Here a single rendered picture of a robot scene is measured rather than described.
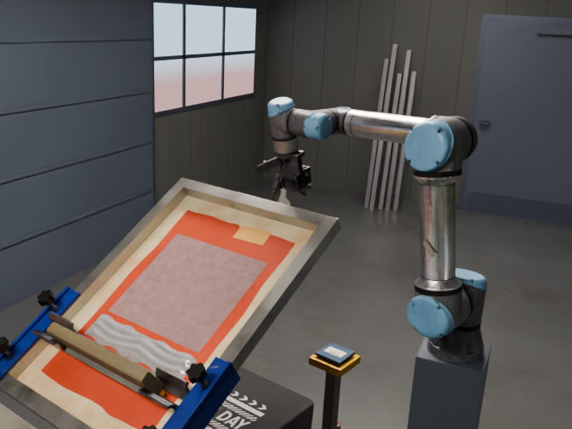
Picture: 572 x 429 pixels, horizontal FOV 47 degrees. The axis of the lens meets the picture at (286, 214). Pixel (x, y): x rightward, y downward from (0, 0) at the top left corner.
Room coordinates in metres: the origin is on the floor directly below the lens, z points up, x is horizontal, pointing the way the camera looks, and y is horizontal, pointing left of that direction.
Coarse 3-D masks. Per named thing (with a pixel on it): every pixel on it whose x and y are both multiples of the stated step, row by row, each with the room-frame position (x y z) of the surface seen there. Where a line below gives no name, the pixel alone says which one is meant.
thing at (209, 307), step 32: (224, 256) 1.66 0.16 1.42; (256, 256) 1.62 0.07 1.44; (192, 288) 1.58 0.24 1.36; (224, 288) 1.55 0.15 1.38; (256, 288) 1.52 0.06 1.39; (160, 320) 1.51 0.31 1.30; (192, 320) 1.48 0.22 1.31; (224, 320) 1.46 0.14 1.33; (192, 352) 1.39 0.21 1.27; (128, 416) 1.28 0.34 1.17; (160, 416) 1.26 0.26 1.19
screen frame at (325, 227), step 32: (192, 192) 1.91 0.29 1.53; (224, 192) 1.85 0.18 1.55; (320, 224) 1.62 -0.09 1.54; (128, 256) 1.75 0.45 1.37; (320, 256) 1.57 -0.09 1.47; (96, 288) 1.66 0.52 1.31; (288, 288) 1.46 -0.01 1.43; (256, 320) 1.39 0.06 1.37; (32, 352) 1.50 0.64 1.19; (224, 352) 1.33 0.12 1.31; (0, 384) 1.41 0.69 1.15; (64, 416) 1.28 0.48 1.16
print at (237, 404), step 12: (228, 396) 1.72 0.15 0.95; (240, 396) 1.72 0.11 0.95; (228, 408) 1.65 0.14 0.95; (240, 408) 1.66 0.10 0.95; (252, 408) 1.66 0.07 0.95; (264, 408) 1.66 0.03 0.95; (216, 420) 1.59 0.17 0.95; (228, 420) 1.59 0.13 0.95; (240, 420) 1.60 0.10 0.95; (252, 420) 1.60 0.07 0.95
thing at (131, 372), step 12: (60, 336) 1.41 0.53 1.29; (72, 336) 1.40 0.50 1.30; (72, 348) 1.42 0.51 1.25; (84, 348) 1.36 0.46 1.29; (96, 348) 1.35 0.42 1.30; (96, 360) 1.35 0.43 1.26; (108, 360) 1.31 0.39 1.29; (120, 360) 1.30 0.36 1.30; (120, 372) 1.28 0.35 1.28; (132, 372) 1.26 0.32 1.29; (144, 372) 1.25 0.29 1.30; (144, 384) 1.24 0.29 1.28; (156, 384) 1.27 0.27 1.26
